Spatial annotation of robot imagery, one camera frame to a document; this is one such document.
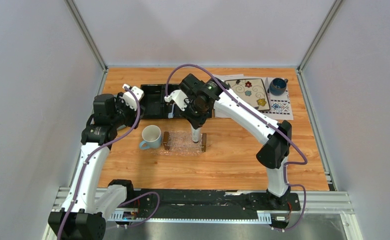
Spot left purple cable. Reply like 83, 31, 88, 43
56, 85, 161, 240

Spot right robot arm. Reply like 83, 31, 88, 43
175, 73, 292, 210

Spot clear glass tray wooden handles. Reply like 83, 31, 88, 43
150, 131, 207, 156

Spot light blue toothbrush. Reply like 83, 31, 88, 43
168, 105, 174, 119

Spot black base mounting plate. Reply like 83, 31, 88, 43
110, 188, 304, 229

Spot black compartment organizer box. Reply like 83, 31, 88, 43
138, 83, 214, 120

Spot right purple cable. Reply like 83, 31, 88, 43
165, 64, 309, 232

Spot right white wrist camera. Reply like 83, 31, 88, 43
164, 89, 188, 111

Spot grey white toothpaste tube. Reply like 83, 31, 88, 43
191, 127, 202, 143

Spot purple cable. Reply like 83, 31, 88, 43
165, 64, 309, 232
56, 85, 161, 240

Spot light blue mug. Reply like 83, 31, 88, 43
139, 125, 162, 150

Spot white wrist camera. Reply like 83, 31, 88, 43
121, 83, 144, 111
164, 89, 188, 111

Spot dark blue mug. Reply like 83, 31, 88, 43
269, 78, 288, 96

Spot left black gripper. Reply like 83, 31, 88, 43
110, 92, 145, 130

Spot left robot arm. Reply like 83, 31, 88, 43
48, 90, 144, 240

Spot knife beside plate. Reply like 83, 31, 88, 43
264, 77, 270, 98

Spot aluminium frame rail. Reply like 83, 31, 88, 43
41, 187, 364, 240

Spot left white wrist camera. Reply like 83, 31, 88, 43
121, 83, 144, 111

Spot square floral plate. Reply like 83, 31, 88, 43
224, 77, 271, 112

